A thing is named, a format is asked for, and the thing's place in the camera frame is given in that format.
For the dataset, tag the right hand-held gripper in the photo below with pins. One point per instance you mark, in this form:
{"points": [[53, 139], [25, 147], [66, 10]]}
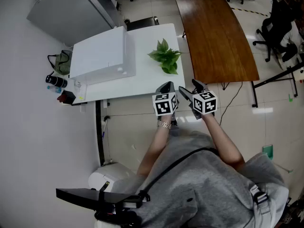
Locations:
{"points": [[205, 103]]}

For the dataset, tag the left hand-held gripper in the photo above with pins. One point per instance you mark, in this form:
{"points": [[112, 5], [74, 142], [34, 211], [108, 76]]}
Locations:
{"points": [[164, 106]]}

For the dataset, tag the green potted plant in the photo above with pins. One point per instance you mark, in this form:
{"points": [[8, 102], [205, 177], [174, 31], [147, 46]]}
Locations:
{"points": [[167, 57]]}

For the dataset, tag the person's right forearm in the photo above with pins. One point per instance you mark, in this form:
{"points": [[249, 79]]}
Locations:
{"points": [[221, 141]]}

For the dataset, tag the person's left forearm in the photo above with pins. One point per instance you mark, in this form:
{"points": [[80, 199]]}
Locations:
{"points": [[155, 148]]}

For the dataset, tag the metal wristwatch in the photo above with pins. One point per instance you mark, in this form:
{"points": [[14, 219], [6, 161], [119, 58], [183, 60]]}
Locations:
{"points": [[165, 125]]}

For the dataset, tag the white desk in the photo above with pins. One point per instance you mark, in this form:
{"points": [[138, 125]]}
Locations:
{"points": [[154, 79]]}

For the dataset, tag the white pen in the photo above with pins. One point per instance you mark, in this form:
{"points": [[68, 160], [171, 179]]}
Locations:
{"points": [[104, 130]]}

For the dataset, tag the brown wooden table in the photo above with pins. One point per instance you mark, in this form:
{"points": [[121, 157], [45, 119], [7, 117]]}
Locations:
{"points": [[218, 39]]}

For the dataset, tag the black desk leg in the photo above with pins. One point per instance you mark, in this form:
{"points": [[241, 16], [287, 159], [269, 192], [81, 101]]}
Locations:
{"points": [[99, 132]]}

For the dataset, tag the large white box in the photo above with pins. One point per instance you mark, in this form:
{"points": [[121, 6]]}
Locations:
{"points": [[99, 53]]}

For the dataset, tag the white power strip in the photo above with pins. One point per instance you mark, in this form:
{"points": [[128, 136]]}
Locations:
{"points": [[80, 91]]}

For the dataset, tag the person's grey shirt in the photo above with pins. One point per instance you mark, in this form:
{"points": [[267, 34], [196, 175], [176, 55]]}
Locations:
{"points": [[204, 189]]}

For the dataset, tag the white round bin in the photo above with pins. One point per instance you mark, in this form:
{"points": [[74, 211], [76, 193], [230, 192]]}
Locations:
{"points": [[104, 176]]}

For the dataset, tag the black and red box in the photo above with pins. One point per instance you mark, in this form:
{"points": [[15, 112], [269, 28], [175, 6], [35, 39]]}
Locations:
{"points": [[67, 97]]}

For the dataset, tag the yellow black floor tape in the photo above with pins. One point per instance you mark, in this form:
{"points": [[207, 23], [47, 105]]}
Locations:
{"points": [[251, 11]]}

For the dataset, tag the black high-back office chair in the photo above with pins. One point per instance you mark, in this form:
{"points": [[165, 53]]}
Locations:
{"points": [[278, 25]]}

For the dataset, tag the black thermos bottle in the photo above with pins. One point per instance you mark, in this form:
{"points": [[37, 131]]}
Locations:
{"points": [[58, 81]]}

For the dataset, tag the clear water bottle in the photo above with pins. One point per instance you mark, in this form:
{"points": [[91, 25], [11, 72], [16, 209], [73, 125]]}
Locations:
{"points": [[55, 89]]}

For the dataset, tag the green bag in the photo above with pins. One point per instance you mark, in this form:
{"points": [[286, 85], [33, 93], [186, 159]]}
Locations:
{"points": [[62, 62]]}

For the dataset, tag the black chest-mounted device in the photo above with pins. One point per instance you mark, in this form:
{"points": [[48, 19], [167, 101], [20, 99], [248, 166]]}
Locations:
{"points": [[95, 197]]}

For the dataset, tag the grey metal cabinet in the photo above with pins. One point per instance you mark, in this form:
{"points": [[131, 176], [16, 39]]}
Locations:
{"points": [[71, 11]]}

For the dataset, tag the black metal table frame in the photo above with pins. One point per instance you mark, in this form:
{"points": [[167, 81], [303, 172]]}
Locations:
{"points": [[275, 78]]}

